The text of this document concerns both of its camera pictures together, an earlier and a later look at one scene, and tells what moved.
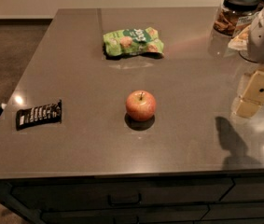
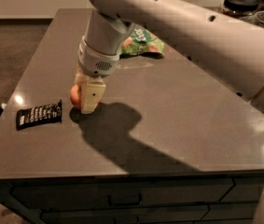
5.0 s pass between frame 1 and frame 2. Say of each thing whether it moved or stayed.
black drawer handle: stayed
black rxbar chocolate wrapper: stayed
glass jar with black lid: stayed
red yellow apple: moved
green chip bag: stayed
